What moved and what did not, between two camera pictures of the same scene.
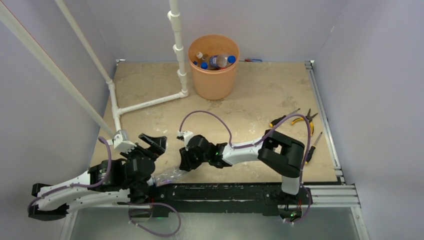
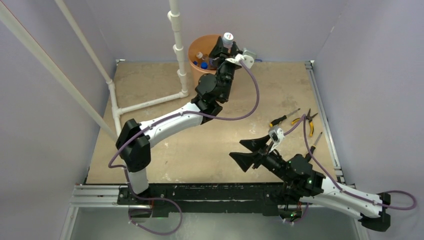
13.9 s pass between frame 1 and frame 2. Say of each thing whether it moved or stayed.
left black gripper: moved
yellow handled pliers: stayed
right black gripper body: moved
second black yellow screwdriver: stayed
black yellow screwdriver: stayed
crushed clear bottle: moved
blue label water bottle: stayed
